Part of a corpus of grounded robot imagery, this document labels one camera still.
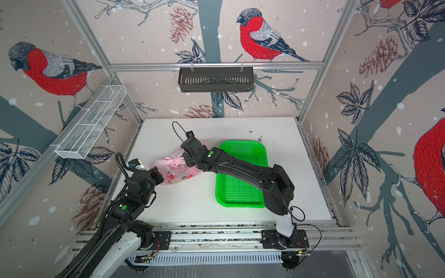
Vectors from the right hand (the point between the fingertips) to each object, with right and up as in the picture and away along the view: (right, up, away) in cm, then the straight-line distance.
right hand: (192, 151), depth 82 cm
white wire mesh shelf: (-46, +5, -11) cm, 48 cm away
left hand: (-14, -5, -4) cm, 15 cm away
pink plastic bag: (-9, -9, +1) cm, 13 cm away
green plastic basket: (+20, -22, +6) cm, 30 cm away
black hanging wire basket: (+10, +43, +24) cm, 50 cm away
